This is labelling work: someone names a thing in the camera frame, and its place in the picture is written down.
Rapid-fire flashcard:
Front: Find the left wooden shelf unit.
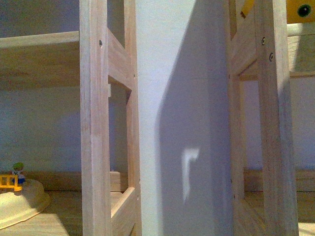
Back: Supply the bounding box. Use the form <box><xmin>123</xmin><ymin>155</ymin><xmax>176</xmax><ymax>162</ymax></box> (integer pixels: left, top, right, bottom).
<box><xmin>0</xmin><ymin>0</ymin><xmax>142</xmax><ymax>236</ymax></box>

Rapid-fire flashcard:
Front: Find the wooden shelf unit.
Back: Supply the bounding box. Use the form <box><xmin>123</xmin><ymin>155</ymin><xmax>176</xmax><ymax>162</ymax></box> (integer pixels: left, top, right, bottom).
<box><xmin>225</xmin><ymin>0</ymin><xmax>315</xmax><ymax>236</ymax></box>
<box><xmin>0</xmin><ymin>0</ymin><xmax>142</xmax><ymax>236</ymax></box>

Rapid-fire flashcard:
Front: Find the right wooden shelf unit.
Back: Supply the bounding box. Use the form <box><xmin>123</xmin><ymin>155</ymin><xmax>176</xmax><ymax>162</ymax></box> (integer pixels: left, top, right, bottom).
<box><xmin>225</xmin><ymin>0</ymin><xmax>315</xmax><ymax>236</ymax></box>

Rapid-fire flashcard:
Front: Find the small toy figure green hat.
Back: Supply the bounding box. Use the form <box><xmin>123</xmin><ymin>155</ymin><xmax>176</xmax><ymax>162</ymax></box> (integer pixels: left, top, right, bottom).
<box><xmin>12</xmin><ymin>162</ymin><xmax>26</xmax><ymax>184</ymax></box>

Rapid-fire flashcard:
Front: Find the yellow toy fence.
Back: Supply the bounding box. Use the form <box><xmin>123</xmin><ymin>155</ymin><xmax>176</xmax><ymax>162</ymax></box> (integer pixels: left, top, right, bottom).
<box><xmin>0</xmin><ymin>175</ymin><xmax>23</xmax><ymax>192</ymax></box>

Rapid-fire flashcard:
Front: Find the cream plastic bowl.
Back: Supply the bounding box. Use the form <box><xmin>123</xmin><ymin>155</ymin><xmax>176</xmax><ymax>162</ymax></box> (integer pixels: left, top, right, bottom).
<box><xmin>0</xmin><ymin>179</ymin><xmax>51</xmax><ymax>229</ymax></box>

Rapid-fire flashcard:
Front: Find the yellow toy with eye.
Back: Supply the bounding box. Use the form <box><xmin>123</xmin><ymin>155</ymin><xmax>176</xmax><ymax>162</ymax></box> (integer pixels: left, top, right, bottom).
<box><xmin>239</xmin><ymin>0</ymin><xmax>315</xmax><ymax>24</ymax></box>

